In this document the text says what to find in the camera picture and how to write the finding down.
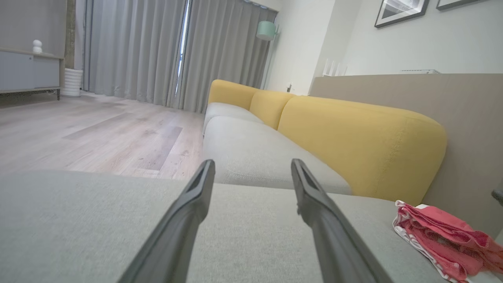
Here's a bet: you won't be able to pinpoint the beige partition panel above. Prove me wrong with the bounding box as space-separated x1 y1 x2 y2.
308 74 503 238

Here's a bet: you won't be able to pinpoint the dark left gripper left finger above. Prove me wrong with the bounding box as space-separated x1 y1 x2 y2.
117 159 216 283

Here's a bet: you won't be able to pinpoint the grey sideboard cabinet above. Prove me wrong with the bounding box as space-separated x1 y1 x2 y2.
0 48 65 101

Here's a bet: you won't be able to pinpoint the small yellow sofa backrest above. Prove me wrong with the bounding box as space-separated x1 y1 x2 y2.
207 79 261 111
249 90 296 130

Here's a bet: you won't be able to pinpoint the large black picture frame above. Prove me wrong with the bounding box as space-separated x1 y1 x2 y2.
374 0 430 29

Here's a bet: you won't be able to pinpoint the red white printed T-shirt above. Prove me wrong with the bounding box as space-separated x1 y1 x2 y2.
393 224 503 283

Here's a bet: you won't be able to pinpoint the white router with antennas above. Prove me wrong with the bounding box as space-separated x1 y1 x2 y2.
321 58 349 77

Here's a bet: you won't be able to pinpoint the large yellow sofa backrest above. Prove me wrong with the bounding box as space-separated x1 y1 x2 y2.
277 96 448 206

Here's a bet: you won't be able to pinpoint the mint green floor lamp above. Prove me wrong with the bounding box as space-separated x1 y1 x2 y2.
256 20 280 90

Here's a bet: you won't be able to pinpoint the white ribbed pot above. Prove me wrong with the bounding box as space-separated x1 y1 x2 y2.
61 68 84 98

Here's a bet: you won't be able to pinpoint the grey curtain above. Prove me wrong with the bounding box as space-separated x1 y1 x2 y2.
179 0 278 114
84 0 187 107

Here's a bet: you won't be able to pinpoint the grey sofa seat cushion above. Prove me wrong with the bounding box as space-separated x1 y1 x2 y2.
202 116 353 196
202 102 264 135

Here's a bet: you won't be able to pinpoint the red shorts with white trim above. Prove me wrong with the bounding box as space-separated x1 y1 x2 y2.
395 200 496 252

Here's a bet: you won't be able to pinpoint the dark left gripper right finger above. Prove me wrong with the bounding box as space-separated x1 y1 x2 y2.
290 158 393 283

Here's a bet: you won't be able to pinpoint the small black picture frame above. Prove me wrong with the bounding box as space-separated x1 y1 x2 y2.
436 0 485 11

